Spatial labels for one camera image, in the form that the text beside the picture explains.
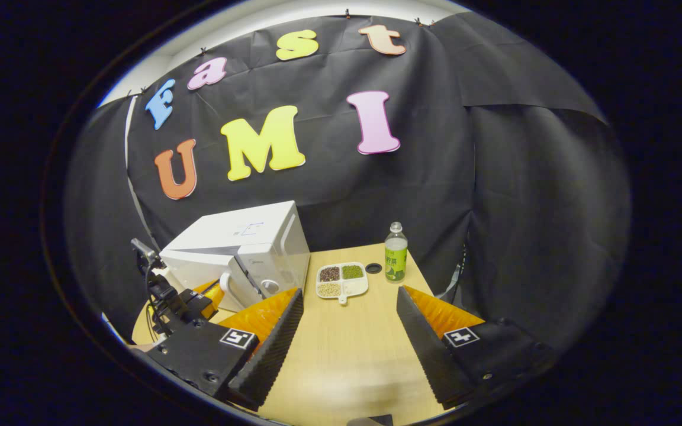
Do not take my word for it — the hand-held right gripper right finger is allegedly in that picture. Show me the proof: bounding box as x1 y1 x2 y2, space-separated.
396 285 556 410

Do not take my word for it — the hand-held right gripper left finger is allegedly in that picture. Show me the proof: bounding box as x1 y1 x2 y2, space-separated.
144 288 305 412

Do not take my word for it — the black backdrop cloth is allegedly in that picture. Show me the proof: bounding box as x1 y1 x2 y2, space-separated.
63 12 632 356

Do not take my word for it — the white microwave oven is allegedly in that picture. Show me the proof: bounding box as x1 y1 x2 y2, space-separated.
159 200 311 313

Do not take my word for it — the white divided bean dish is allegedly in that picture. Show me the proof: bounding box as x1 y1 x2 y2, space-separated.
316 262 369 305

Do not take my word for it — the green label drink bottle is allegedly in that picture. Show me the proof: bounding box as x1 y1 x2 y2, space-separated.
384 222 408 283

